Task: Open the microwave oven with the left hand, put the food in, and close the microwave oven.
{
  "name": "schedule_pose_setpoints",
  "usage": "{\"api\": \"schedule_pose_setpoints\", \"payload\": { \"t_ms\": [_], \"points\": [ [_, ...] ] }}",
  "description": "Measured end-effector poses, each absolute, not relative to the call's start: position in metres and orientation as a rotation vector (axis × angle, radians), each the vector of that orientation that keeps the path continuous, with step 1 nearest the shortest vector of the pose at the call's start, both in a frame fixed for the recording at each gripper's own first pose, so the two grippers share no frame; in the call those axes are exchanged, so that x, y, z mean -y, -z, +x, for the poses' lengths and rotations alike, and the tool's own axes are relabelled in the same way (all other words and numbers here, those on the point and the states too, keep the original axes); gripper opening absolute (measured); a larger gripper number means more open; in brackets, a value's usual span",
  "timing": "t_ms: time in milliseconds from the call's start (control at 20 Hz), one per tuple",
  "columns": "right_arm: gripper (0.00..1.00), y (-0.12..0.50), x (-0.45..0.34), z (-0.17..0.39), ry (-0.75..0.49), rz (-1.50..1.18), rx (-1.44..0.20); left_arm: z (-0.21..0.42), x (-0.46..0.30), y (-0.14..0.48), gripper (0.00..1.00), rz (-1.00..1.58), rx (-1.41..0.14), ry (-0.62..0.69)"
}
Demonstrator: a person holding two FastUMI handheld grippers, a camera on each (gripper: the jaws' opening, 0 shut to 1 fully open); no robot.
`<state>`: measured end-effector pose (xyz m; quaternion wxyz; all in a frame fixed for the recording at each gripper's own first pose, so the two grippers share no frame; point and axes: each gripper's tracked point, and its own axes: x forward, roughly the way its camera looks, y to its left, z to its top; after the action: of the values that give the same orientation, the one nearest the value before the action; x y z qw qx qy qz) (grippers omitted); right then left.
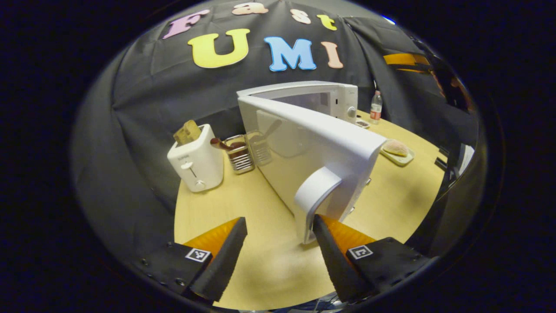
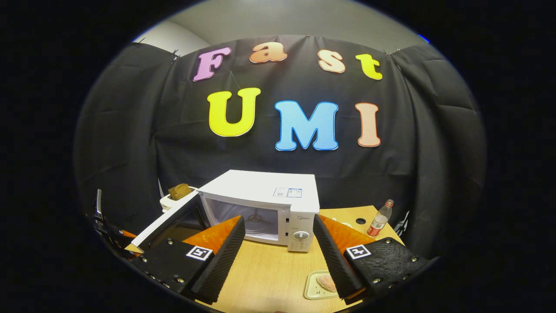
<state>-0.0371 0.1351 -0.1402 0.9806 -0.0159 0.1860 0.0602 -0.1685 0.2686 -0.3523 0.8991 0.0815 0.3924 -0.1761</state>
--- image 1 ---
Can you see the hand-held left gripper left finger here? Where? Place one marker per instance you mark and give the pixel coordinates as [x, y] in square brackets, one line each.
[223, 261]

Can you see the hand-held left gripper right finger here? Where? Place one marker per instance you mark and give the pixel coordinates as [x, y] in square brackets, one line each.
[334, 265]

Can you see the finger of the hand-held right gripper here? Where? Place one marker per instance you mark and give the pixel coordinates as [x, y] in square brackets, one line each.
[404, 59]

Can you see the white microwave oven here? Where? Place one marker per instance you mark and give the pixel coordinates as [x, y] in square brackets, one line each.
[304, 148]

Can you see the clear plastic water bottle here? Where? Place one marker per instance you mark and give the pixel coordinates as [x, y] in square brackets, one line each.
[376, 108]

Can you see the small divided snack tray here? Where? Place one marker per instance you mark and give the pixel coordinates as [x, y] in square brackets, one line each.
[362, 124]

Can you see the white square tray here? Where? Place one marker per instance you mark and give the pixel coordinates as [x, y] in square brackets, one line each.
[402, 160]

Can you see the white toaster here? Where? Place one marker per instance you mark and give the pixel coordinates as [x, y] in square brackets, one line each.
[197, 161]

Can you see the metal utensil holder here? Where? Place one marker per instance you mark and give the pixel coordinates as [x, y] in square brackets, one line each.
[241, 158]

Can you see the black and white chair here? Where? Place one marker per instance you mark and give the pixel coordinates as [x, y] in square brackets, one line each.
[454, 163]

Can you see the wooden spoon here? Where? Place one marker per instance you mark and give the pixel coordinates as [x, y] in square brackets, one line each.
[221, 143]

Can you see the brown bread slice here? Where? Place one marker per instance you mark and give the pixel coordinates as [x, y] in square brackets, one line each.
[187, 131]

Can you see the black backdrop cloth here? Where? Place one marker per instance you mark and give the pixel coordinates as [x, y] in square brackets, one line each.
[143, 108]

